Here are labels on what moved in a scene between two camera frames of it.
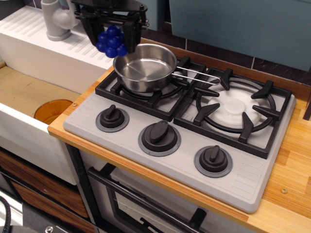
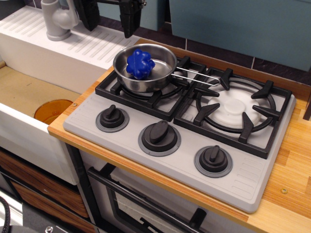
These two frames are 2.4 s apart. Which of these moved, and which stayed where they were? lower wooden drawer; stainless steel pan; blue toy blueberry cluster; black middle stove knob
Moved: blue toy blueberry cluster
Stayed: black middle stove knob; stainless steel pan; lower wooden drawer
